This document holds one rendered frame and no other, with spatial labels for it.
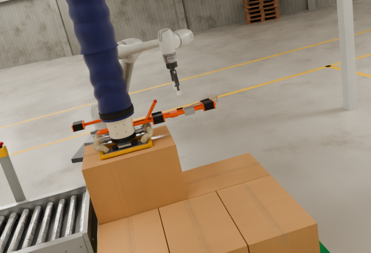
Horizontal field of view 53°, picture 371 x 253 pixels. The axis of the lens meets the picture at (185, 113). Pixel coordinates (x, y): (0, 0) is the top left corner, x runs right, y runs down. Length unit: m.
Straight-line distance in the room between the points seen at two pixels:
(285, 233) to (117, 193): 1.04
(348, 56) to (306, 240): 3.05
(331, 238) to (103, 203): 1.60
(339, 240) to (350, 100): 2.46
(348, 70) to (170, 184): 3.07
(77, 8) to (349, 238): 2.34
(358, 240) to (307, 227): 0.83
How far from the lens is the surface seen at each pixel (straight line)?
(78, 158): 3.11
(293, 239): 2.17
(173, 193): 2.48
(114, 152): 2.40
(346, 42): 4.82
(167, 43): 2.34
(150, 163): 2.36
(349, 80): 4.94
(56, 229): 2.67
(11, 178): 3.20
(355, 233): 3.00
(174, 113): 2.45
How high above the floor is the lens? 1.86
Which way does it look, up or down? 19 degrees down
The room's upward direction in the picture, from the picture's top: 12 degrees counter-clockwise
